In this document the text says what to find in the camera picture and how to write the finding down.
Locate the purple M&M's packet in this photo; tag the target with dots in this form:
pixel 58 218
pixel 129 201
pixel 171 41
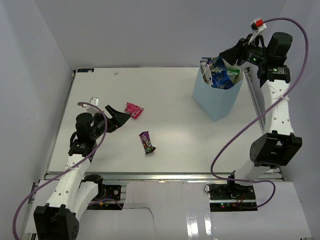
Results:
pixel 146 142

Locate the blue chips bag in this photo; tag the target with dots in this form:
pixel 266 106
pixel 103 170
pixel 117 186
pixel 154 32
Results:
pixel 214 73

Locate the pink candy packet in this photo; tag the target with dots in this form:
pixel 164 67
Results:
pixel 134 110

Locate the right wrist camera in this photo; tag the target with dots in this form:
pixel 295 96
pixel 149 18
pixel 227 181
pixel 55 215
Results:
pixel 257 26

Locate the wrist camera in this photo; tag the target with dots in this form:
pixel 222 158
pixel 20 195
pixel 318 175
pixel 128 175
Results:
pixel 92 108
pixel 257 26

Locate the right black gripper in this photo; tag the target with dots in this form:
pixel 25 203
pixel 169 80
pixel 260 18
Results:
pixel 239 52

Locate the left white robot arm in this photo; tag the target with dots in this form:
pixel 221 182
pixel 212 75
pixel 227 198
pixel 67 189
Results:
pixel 58 218

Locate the green Fox's candy packet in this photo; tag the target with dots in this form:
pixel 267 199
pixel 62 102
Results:
pixel 233 74

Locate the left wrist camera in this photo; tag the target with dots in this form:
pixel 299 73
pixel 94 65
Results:
pixel 92 108

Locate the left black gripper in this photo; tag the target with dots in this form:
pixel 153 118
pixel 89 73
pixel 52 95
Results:
pixel 121 118

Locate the white front cover board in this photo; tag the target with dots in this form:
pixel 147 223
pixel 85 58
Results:
pixel 177 210

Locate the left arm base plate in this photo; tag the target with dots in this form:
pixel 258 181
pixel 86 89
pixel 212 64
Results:
pixel 108 192

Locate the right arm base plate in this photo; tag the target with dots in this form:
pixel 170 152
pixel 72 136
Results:
pixel 226 192

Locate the aluminium table frame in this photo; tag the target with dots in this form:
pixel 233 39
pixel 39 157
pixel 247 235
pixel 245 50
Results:
pixel 185 137

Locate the light blue paper bag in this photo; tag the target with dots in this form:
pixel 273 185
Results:
pixel 217 103

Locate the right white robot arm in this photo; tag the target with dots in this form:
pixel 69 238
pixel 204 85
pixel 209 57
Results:
pixel 279 144

